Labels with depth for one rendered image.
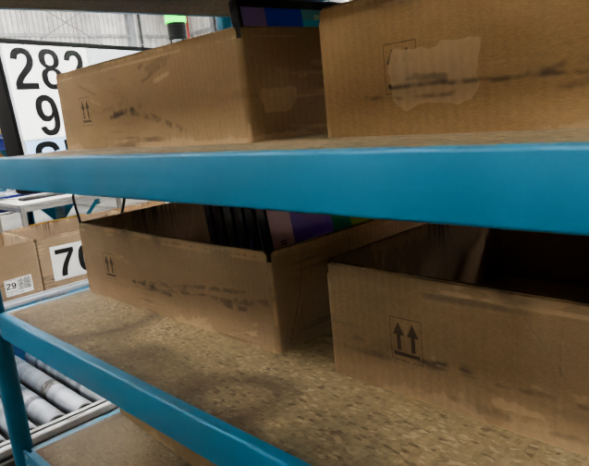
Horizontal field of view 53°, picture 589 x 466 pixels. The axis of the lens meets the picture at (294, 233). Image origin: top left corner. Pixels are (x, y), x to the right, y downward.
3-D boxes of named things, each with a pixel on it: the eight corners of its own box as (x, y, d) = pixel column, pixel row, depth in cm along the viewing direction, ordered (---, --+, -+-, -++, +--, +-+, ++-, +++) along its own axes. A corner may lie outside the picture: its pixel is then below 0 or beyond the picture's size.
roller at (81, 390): (107, 392, 140) (126, 392, 143) (24, 345, 177) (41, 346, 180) (103, 413, 139) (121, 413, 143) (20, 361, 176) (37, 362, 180)
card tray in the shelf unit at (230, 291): (450, 272, 77) (447, 195, 75) (278, 355, 56) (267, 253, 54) (249, 242, 105) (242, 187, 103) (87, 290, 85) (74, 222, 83)
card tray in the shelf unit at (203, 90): (442, 115, 73) (437, 29, 71) (250, 142, 53) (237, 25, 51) (238, 128, 102) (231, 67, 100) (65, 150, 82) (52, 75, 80)
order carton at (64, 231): (44, 292, 184) (34, 239, 181) (10, 279, 205) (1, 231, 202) (154, 261, 211) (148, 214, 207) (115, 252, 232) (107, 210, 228)
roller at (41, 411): (64, 410, 133) (76, 425, 135) (-13, 357, 170) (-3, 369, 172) (45, 428, 130) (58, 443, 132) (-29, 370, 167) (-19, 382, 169)
